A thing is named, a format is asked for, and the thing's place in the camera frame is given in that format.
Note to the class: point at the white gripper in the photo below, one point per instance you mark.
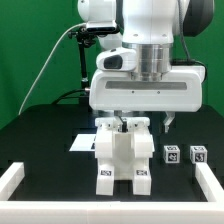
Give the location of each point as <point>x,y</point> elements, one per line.
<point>179,90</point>

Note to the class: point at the white marker base plate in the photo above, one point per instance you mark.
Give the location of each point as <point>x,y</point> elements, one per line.
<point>83,143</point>

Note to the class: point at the white tagged cube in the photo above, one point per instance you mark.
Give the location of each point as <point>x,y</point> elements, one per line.
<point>171,154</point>
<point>198,154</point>

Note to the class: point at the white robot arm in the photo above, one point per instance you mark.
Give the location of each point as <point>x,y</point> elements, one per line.
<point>136,71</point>

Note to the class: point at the white U-shaped fence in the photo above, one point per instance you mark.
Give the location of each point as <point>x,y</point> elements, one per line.
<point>211,211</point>

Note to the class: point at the white chair seat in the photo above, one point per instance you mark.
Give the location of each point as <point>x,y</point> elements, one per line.
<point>131,155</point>

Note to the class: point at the white chair back frame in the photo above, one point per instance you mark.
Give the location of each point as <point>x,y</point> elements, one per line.
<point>107,127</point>

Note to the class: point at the white rear camera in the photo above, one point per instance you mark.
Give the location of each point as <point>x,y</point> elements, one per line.
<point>101,26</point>

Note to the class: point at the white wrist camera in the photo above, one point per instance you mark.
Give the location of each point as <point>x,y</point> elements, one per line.
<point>121,59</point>

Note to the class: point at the black camera stand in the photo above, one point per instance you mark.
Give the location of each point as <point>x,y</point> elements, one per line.
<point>84,40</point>

